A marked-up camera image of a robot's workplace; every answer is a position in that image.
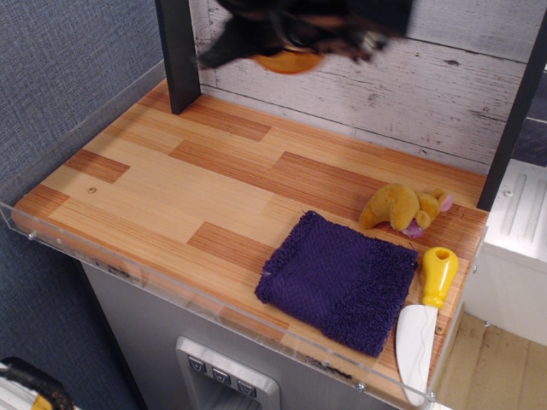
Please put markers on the orange measuring cup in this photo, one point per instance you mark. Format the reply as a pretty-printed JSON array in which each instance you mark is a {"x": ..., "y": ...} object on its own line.
[{"x": 288, "y": 62}]

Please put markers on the black shelf post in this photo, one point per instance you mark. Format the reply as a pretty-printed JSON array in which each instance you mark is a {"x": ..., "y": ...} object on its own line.
[
  {"x": 517, "y": 115},
  {"x": 179, "y": 54}
]

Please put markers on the purple folded towel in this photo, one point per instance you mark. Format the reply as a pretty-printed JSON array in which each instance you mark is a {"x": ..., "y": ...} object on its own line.
[{"x": 348, "y": 286}]

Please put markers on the clear acrylic table guard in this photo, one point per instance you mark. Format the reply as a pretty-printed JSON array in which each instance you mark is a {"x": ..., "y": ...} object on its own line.
[{"x": 191, "y": 206}]

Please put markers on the brown plush bunny toy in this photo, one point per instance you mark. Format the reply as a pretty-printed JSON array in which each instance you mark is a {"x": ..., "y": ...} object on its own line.
[{"x": 404, "y": 209}]

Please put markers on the white side cabinet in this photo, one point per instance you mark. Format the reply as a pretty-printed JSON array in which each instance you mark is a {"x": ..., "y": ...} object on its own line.
[{"x": 507, "y": 287}]

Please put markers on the black left shelf post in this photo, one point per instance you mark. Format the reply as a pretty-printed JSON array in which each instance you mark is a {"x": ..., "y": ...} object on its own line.
[{"x": 179, "y": 54}]

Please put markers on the silver button panel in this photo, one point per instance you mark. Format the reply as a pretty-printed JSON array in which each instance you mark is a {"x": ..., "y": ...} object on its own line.
[{"x": 215, "y": 381}]

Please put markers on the grey cabinet front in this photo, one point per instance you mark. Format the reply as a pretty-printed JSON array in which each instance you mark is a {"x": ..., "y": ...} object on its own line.
[{"x": 147, "y": 326}]

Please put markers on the yellow handled toy knife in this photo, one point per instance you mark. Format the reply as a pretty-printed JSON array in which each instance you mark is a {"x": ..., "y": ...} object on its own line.
[{"x": 416, "y": 324}]

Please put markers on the black right shelf post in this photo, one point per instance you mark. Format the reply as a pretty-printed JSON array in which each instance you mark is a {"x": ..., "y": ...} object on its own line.
[{"x": 517, "y": 115}]

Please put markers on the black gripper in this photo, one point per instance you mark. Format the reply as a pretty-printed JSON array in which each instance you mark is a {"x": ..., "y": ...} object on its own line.
[{"x": 354, "y": 29}]

